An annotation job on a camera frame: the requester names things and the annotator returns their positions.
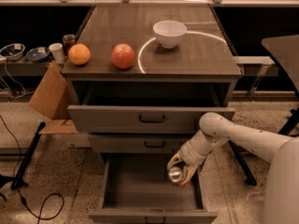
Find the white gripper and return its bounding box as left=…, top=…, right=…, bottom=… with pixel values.
left=167, top=141, right=206, bottom=188

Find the red coke can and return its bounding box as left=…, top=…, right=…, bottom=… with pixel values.
left=168, top=166, right=189, bottom=188

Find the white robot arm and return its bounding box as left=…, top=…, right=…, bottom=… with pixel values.
left=167, top=112, right=299, bottom=224

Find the grey bottom drawer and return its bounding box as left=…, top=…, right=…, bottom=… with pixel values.
left=90, top=154, right=217, bottom=224

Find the grey drawer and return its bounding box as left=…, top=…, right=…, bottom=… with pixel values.
left=89, top=133, right=191, bottom=154
left=68, top=81, right=235, bottom=134
left=90, top=154, right=217, bottom=224

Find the grey middle drawer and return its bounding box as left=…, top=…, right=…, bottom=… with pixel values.
left=89, top=133, right=191, bottom=154

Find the grey three-drawer cabinet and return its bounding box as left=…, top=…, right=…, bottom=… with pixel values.
left=61, top=3, right=243, bottom=173

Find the grey top drawer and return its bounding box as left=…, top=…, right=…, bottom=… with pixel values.
left=68, top=81, right=235, bottom=134

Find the black stand leg right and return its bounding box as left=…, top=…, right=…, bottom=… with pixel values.
left=229, top=141, right=257, bottom=186

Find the black stand leg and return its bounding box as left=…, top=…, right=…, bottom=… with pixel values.
left=229, top=141, right=257, bottom=186
left=10, top=122, right=46, bottom=190

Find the red apple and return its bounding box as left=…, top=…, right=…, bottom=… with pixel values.
left=111, top=44, right=135, bottom=69

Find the white bowl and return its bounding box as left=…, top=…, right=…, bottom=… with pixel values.
left=153, top=21, right=187, bottom=49

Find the orange fruit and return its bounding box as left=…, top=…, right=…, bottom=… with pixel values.
left=68, top=44, right=91, bottom=65

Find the brown cardboard piece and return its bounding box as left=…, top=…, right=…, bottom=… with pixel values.
left=29, top=62, right=70, bottom=119

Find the black stand leg left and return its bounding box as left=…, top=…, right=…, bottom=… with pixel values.
left=10, top=122, right=46, bottom=190

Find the dark glass jar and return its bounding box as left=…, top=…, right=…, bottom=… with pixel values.
left=63, top=35, right=77, bottom=53

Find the white paper cup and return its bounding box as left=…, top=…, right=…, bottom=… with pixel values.
left=49, top=43, right=64, bottom=63

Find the blue bowl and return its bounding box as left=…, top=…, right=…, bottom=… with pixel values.
left=25, top=47, right=50, bottom=63

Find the silver bowl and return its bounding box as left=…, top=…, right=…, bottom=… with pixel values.
left=0, top=43, right=25, bottom=61

